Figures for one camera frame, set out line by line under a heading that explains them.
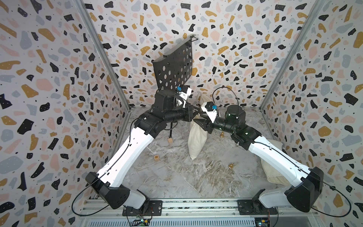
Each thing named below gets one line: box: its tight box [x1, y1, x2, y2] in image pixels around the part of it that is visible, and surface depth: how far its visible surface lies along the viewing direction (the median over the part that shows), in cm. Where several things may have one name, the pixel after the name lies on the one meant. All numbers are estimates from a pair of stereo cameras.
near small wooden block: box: [153, 154, 160, 162], surface depth 92 cm
